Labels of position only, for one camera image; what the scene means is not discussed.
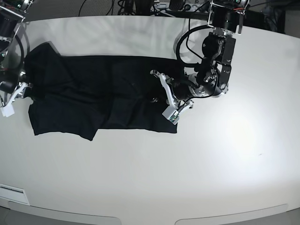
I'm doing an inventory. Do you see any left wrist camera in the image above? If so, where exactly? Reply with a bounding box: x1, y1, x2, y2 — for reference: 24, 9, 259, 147
162, 105, 180, 125

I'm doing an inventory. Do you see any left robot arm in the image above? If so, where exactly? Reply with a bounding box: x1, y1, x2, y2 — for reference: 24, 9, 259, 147
151, 0, 249, 124

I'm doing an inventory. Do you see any white label sticker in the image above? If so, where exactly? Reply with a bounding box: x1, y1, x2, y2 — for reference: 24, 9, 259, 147
0, 184, 30, 205

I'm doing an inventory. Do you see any black power strip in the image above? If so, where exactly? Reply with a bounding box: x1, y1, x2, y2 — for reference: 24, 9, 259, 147
150, 0, 210, 20

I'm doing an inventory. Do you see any black T-shirt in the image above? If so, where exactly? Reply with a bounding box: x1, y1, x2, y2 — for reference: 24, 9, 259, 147
24, 43, 184, 140

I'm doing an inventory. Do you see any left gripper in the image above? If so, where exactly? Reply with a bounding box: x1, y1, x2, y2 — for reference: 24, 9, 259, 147
150, 70, 206, 116

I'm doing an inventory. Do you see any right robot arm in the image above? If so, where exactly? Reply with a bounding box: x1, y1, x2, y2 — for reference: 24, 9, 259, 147
0, 0, 34, 110

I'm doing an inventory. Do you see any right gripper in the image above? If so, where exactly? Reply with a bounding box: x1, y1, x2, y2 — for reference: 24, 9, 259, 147
0, 81, 32, 106

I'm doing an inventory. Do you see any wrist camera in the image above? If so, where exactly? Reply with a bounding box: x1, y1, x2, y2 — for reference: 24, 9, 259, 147
0, 104, 15, 117
162, 105, 180, 125

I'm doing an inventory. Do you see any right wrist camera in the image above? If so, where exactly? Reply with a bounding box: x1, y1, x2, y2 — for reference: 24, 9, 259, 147
0, 104, 15, 117

